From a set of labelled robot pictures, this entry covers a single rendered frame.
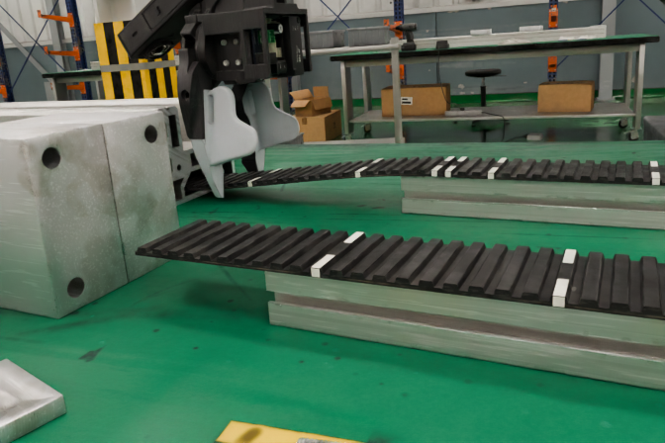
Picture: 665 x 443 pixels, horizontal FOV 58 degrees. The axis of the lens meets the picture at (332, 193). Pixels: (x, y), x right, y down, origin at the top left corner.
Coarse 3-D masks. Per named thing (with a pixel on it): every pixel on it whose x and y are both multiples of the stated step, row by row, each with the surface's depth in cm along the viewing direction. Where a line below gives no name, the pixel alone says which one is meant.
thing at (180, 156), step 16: (0, 112) 58; (16, 112) 57; (32, 112) 56; (48, 112) 55; (64, 112) 54; (80, 112) 53; (176, 112) 51; (176, 128) 52; (176, 144) 52; (176, 160) 52; (192, 160) 57; (176, 176) 52; (176, 192) 53; (192, 192) 54; (208, 192) 56
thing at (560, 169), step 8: (560, 160) 43; (576, 160) 43; (552, 168) 41; (560, 168) 41; (568, 168) 41; (576, 168) 41; (552, 176) 39; (560, 176) 40; (568, 176) 39; (576, 176) 39
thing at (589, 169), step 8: (592, 160) 42; (608, 160) 42; (584, 168) 40; (592, 168) 40; (600, 168) 40; (608, 168) 40; (584, 176) 38; (592, 176) 39; (600, 176) 38; (608, 176) 38
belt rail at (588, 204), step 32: (416, 192) 45; (448, 192) 43; (480, 192) 42; (512, 192) 41; (544, 192) 40; (576, 192) 39; (608, 192) 38; (640, 192) 38; (608, 224) 39; (640, 224) 38
